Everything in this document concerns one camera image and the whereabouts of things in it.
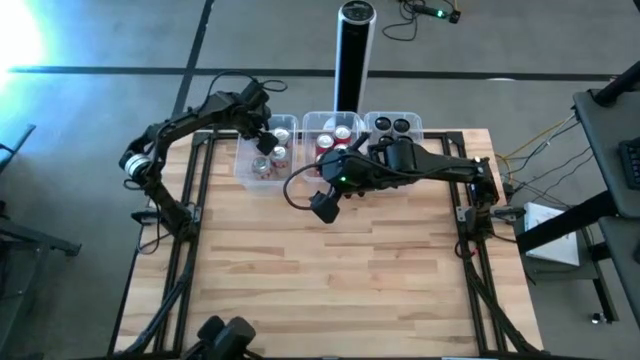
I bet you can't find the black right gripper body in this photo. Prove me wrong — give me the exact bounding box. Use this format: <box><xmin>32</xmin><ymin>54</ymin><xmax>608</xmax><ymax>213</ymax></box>
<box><xmin>319</xmin><ymin>149</ymin><xmax>371</xmax><ymax>197</ymax></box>

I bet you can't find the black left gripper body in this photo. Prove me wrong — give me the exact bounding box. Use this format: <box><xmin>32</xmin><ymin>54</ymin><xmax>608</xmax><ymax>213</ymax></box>
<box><xmin>238</xmin><ymin>102</ymin><xmax>274</xmax><ymax>142</ymax></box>

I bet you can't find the black arm base connector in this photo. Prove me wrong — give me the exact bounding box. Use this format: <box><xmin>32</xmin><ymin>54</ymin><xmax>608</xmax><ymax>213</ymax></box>
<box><xmin>130</xmin><ymin>209</ymin><xmax>162</xmax><ymax>225</ymax></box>
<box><xmin>494</xmin><ymin>204</ymin><xmax>527</xmax><ymax>222</ymax></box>

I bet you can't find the clear plastic bin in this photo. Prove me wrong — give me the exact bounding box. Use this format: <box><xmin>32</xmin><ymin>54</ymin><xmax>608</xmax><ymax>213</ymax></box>
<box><xmin>235</xmin><ymin>112</ymin><xmax>300</xmax><ymax>197</ymax></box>
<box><xmin>300</xmin><ymin>112</ymin><xmax>363</xmax><ymax>194</ymax></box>
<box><xmin>363</xmin><ymin>110</ymin><xmax>427</xmax><ymax>195</ymax></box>

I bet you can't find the black and white tower fan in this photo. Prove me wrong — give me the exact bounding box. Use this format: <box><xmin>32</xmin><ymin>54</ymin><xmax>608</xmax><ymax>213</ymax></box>
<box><xmin>333</xmin><ymin>0</ymin><xmax>378</xmax><ymax>115</ymax></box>

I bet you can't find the black power strip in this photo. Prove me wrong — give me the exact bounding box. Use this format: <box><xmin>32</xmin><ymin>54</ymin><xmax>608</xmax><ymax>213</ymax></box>
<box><xmin>410</xmin><ymin>3</ymin><xmax>448</xmax><ymax>20</ymax></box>

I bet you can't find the black desk beam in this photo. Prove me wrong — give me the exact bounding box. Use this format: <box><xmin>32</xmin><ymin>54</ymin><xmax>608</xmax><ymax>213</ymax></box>
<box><xmin>514</xmin><ymin>189</ymin><xmax>619</xmax><ymax>255</ymax></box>

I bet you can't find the white box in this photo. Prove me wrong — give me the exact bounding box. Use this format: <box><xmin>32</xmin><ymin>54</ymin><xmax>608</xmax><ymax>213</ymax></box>
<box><xmin>522</xmin><ymin>201</ymin><xmax>582</xmax><ymax>269</ymax></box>

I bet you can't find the dark grey desk top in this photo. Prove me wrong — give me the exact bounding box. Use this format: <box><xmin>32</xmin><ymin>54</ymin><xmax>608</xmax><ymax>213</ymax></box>
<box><xmin>571</xmin><ymin>87</ymin><xmax>640</xmax><ymax>220</ymax></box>
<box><xmin>597</xmin><ymin>215</ymin><xmax>640</xmax><ymax>331</ymax></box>

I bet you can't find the black metal stand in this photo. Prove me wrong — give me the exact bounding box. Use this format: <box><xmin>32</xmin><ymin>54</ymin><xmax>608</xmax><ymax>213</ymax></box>
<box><xmin>0</xmin><ymin>123</ymin><xmax>84</xmax><ymax>360</ymax></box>

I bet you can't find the grey desk base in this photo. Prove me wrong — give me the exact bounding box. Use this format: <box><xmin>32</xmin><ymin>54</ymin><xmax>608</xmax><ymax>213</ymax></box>
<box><xmin>519</xmin><ymin>219</ymin><xmax>621</xmax><ymax>326</ymax></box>

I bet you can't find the black round pole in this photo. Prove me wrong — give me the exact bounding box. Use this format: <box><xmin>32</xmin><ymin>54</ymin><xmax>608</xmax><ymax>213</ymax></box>
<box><xmin>592</xmin><ymin>59</ymin><xmax>640</xmax><ymax>107</ymax></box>

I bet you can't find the black keyboard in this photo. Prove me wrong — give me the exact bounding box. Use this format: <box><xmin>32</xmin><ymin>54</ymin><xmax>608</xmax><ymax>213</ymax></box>
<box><xmin>617</xmin><ymin>137</ymin><xmax>640</xmax><ymax>191</ymax></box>

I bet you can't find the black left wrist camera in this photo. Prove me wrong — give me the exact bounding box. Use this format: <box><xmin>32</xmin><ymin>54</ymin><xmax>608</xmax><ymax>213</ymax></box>
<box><xmin>256</xmin><ymin>131</ymin><xmax>280</xmax><ymax>157</ymax></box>

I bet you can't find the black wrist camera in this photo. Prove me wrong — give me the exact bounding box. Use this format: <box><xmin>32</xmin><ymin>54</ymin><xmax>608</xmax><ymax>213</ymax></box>
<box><xmin>256</xmin><ymin>131</ymin><xmax>280</xmax><ymax>157</ymax></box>
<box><xmin>308</xmin><ymin>191</ymin><xmax>343</xmax><ymax>225</ymax></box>

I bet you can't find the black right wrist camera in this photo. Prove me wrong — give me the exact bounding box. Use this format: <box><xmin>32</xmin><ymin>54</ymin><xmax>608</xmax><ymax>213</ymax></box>
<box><xmin>308</xmin><ymin>191</ymin><xmax>343</xmax><ymax>225</ymax></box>

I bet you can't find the black left wrist camera cable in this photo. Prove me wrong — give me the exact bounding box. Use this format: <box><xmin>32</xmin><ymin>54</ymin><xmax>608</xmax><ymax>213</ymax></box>
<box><xmin>207</xmin><ymin>69</ymin><xmax>289</xmax><ymax>101</ymax></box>

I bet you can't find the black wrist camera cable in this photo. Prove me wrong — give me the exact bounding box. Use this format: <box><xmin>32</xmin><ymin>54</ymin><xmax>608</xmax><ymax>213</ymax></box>
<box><xmin>207</xmin><ymin>69</ymin><xmax>289</xmax><ymax>101</ymax></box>
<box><xmin>282</xmin><ymin>162</ymin><xmax>326</xmax><ymax>212</ymax></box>

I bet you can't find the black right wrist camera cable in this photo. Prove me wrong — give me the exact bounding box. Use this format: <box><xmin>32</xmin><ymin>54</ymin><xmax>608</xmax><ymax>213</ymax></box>
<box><xmin>282</xmin><ymin>162</ymin><xmax>326</xmax><ymax>212</ymax></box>

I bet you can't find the black floor cable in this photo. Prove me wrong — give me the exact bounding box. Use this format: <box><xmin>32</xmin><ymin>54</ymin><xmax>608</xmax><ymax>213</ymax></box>
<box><xmin>381</xmin><ymin>0</ymin><xmax>421</xmax><ymax>43</ymax></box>

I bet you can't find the yellow floor cable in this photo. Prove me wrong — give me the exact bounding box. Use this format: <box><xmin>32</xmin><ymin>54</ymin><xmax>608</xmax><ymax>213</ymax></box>
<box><xmin>497</xmin><ymin>114</ymin><xmax>577</xmax><ymax>162</ymax></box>

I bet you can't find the black aluminium table frame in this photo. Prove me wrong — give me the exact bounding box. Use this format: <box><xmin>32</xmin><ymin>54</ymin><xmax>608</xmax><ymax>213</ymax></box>
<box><xmin>107</xmin><ymin>128</ymin><xmax>544</xmax><ymax>359</ymax></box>

